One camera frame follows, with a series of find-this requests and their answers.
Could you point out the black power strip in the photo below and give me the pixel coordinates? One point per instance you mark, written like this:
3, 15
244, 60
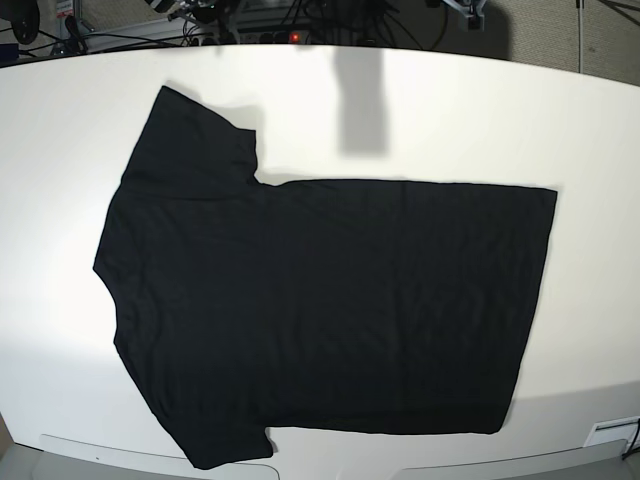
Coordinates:
266, 38

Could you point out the black T-shirt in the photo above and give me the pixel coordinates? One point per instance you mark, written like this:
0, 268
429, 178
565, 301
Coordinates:
368, 306

